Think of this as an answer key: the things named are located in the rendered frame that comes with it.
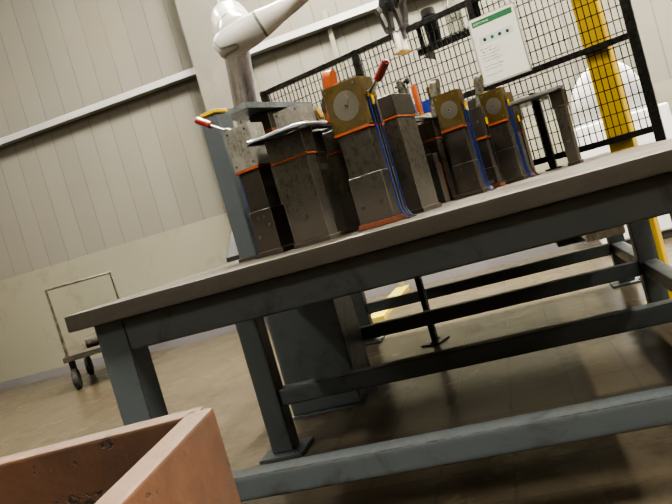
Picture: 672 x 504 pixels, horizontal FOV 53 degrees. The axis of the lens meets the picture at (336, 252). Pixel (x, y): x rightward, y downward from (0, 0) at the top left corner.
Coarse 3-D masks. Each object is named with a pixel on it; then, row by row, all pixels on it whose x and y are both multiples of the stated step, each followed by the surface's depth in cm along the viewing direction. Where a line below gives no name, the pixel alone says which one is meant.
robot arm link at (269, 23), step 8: (280, 0) 235; (288, 0) 234; (296, 0) 233; (304, 0) 233; (264, 8) 235; (272, 8) 235; (280, 8) 235; (288, 8) 235; (296, 8) 236; (256, 16) 234; (264, 16) 234; (272, 16) 235; (280, 16) 235; (288, 16) 237; (264, 24) 234; (272, 24) 236; (280, 24) 238; (264, 32) 236; (272, 32) 239
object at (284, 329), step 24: (288, 312) 276; (312, 312) 273; (336, 312) 271; (288, 336) 277; (312, 336) 274; (336, 336) 272; (360, 336) 297; (288, 360) 278; (312, 360) 275; (336, 360) 273; (360, 360) 287; (312, 408) 278; (336, 408) 275
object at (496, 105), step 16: (480, 96) 249; (496, 96) 246; (496, 112) 247; (496, 128) 248; (512, 128) 250; (496, 144) 250; (512, 144) 246; (512, 160) 247; (512, 176) 248; (528, 176) 250
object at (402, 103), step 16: (384, 96) 182; (400, 96) 185; (384, 112) 183; (400, 112) 183; (384, 128) 184; (400, 128) 182; (416, 128) 190; (400, 144) 183; (416, 144) 188; (400, 160) 184; (416, 160) 186; (400, 176) 185; (416, 176) 184; (416, 192) 183; (432, 192) 190; (416, 208) 184; (432, 208) 187
